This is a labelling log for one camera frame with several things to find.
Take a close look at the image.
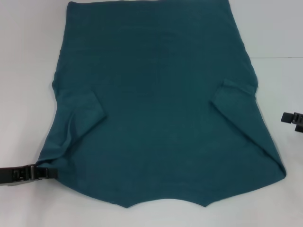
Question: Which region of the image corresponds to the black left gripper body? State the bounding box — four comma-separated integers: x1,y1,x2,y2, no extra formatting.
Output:
0,164,37,185

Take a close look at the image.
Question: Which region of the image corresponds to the teal blue t-shirt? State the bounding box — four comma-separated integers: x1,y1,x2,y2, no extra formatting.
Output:
36,0,288,209

